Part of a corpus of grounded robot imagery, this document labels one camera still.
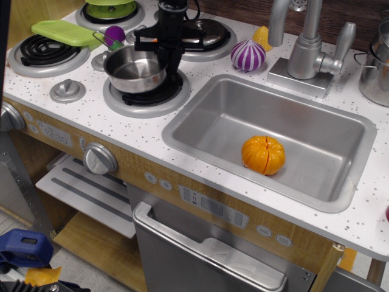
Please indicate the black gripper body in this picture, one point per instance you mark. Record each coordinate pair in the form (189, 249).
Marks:
(169, 31)

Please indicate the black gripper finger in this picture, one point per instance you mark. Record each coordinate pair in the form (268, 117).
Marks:
(173, 61)
(162, 57)

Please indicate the small steel saucepan green handle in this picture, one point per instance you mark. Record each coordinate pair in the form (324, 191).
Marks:
(129, 70)

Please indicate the silver stove knob back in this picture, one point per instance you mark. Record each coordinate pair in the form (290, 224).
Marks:
(130, 37)

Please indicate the silver stove knob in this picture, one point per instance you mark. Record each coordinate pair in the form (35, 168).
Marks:
(98, 61)
(130, 37)
(67, 91)

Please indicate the silver stove knob middle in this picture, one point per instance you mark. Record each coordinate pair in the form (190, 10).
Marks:
(98, 61)

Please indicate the silver stove knob front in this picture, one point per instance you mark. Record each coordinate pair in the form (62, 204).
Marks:
(67, 91)

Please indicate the back right burner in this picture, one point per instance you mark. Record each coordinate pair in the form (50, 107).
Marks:
(203, 54)

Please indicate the front right black burner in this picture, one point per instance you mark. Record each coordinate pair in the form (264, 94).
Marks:
(166, 98)

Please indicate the black burner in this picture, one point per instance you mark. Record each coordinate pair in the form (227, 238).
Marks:
(166, 98)
(41, 57)

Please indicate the steel pot lid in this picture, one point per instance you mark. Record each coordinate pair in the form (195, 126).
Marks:
(213, 32)

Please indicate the purple toy ball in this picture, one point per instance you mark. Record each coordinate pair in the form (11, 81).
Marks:
(114, 33)

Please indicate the green lid on burner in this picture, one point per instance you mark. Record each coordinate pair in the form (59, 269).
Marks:
(108, 10)

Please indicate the purple striped toy onion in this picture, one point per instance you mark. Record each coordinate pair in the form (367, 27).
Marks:
(248, 55)

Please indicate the back left burner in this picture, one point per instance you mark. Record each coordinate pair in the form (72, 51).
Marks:
(126, 23)

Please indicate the yellow toy corn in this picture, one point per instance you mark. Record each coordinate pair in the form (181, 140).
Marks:
(260, 36)

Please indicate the green plastic cutting board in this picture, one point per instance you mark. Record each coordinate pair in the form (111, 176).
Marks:
(67, 33)

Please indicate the silver oven dial centre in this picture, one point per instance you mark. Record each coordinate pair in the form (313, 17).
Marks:
(98, 160)

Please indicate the silver oven dial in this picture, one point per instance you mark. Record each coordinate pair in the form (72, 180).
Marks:
(11, 118)
(98, 160)

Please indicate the front left black burner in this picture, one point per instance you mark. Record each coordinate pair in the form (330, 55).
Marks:
(41, 57)

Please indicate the orange toy pumpkin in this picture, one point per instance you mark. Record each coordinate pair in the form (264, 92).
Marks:
(263, 154)

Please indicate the silver toy faucet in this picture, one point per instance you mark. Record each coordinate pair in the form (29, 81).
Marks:
(309, 70)

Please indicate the oven clock display panel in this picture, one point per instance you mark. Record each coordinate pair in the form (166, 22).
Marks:
(55, 133)

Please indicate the white oven rack shelf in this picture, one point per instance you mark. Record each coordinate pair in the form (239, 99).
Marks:
(101, 197)

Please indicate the silver oven dial left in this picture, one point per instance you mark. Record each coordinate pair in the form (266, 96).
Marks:
(11, 118)

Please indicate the silver sink basin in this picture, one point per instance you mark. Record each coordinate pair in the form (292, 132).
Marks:
(312, 153)

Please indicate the silver dishwasher door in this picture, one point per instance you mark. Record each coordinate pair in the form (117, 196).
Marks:
(182, 252)

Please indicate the large steel pot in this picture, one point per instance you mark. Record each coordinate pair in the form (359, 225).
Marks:
(373, 82)

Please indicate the blue clamp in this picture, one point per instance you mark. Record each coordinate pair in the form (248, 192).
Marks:
(25, 249)

